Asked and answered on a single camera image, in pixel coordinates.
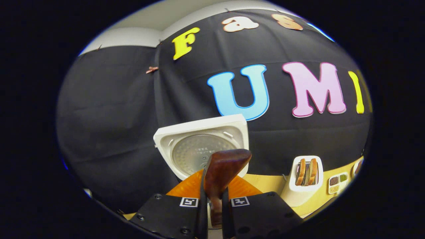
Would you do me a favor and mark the black backdrop cloth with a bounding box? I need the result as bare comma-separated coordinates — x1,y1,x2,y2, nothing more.
56,8,372,213

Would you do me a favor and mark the white toaster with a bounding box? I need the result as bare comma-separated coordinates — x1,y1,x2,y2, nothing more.
281,155,324,207

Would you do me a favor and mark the white divided dish of beans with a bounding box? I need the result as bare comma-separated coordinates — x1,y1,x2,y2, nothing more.
327,172,349,195

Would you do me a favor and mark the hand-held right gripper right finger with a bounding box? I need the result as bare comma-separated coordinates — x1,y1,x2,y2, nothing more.
222,174,304,239

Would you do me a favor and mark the white round plate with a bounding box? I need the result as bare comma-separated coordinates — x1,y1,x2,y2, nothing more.
352,157,365,176

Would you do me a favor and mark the brown wooden spoon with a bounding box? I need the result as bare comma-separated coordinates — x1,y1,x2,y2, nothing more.
203,149,252,228

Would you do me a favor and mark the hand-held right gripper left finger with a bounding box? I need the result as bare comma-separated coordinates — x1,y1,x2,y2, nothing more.
129,169,210,239

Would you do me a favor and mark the white rice cooker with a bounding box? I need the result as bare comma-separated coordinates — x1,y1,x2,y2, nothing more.
153,114,250,181

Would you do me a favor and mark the toasted bread slice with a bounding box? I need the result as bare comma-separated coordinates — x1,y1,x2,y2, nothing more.
296,158,306,186
307,158,318,186

